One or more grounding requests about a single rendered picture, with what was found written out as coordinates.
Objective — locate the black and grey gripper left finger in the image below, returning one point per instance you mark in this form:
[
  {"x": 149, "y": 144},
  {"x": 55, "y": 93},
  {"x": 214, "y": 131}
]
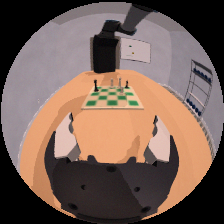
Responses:
[{"x": 62, "y": 148}]

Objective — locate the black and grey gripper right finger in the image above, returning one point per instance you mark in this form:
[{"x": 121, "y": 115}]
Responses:
[{"x": 162, "y": 153}]

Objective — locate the green and cream chessboard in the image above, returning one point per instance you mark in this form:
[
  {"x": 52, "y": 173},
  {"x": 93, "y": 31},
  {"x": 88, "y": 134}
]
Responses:
[{"x": 109, "y": 99}]

